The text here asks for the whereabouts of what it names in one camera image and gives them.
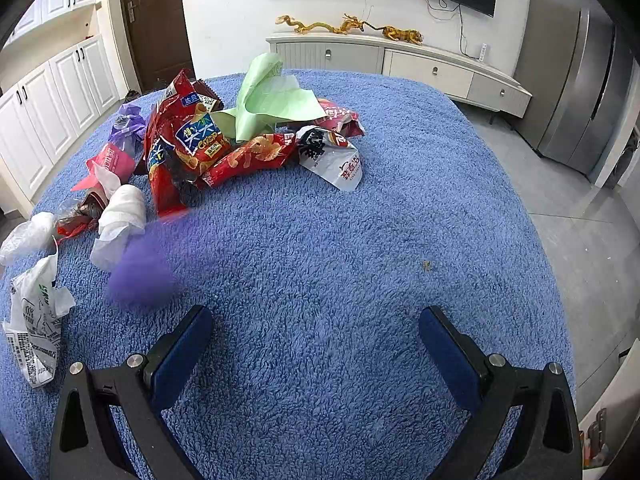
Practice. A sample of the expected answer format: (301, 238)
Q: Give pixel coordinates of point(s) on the purple wrapper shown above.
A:
(126, 127)

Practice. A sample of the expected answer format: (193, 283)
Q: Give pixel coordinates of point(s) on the yellow tiger ornament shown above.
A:
(402, 34)

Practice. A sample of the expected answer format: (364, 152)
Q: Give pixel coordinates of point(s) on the red snack bag blue label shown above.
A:
(192, 147)

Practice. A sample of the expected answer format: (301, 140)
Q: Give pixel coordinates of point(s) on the blue fluffy blanket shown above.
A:
(325, 260)

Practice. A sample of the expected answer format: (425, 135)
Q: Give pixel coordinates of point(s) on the grey refrigerator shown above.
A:
(575, 90)

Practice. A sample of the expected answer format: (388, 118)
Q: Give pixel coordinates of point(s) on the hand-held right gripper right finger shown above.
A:
(445, 355)

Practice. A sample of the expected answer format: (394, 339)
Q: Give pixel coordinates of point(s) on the white television cabinet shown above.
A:
(400, 65)

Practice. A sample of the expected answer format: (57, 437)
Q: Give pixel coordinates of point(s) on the white power strip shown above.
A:
(483, 52)

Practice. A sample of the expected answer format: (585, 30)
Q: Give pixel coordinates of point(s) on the white black printed bag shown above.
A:
(330, 157)

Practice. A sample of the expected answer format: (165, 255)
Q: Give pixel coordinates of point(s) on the green paper sheet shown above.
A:
(270, 100)

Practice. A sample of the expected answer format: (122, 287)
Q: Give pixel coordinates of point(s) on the brown door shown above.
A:
(155, 25)

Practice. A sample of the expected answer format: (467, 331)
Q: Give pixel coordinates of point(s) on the long red wrapper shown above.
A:
(162, 180)

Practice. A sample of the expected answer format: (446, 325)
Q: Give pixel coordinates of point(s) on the red brown wrapper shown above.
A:
(80, 217)

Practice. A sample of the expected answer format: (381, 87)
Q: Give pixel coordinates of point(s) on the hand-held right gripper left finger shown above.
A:
(182, 355)

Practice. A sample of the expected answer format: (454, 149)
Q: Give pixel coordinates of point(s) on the clear plastic bag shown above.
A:
(27, 235)

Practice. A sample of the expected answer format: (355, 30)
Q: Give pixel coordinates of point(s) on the small brown crumb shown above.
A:
(426, 265)

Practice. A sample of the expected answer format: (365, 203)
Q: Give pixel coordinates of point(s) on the yellow dragon ornament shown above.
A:
(320, 25)

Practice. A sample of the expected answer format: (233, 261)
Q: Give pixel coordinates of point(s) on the purple blurred object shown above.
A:
(145, 270)

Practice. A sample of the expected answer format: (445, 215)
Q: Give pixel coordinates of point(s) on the shoes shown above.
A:
(132, 94)

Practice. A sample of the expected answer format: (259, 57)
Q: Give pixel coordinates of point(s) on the white tissue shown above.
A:
(122, 215)

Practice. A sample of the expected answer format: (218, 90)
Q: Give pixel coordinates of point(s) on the white wall cabinets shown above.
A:
(45, 100)

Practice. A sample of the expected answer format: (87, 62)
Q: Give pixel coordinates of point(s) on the small red black snack packet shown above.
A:
(192, 91)

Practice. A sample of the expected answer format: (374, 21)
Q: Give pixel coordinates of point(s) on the white printed plastic bag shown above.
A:
(35, 320)

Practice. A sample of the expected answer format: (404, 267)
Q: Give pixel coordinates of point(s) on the light pink packet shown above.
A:
(107, 164)

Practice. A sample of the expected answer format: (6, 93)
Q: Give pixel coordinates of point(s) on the red shrimp print snack bag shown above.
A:
(247, 156)

